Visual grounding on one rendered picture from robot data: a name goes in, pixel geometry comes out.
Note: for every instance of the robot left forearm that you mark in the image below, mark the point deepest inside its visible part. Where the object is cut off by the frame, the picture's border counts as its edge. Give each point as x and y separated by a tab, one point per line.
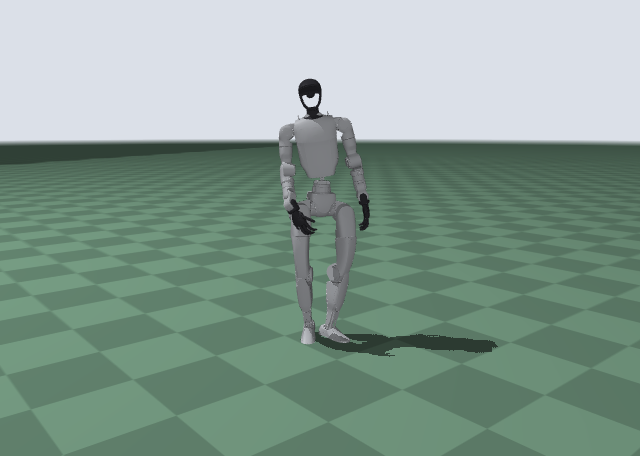
359	181

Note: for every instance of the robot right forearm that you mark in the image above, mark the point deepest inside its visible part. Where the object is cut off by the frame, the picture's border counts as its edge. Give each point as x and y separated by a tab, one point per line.
287	183

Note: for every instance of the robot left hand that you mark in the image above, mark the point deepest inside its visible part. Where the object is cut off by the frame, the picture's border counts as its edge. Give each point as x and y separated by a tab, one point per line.
364	202

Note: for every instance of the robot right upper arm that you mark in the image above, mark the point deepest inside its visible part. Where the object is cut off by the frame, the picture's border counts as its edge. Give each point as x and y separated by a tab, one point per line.
286	133

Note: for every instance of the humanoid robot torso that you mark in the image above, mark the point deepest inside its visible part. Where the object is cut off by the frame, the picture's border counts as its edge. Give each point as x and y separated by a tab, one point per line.
316	141

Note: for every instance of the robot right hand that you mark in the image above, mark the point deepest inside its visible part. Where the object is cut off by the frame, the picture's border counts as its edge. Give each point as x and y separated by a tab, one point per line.
300	220

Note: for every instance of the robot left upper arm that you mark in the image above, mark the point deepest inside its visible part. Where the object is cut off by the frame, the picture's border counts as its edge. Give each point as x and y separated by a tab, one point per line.
348	139

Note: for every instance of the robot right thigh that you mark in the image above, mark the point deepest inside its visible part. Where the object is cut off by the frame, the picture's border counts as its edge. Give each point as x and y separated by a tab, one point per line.
300	244

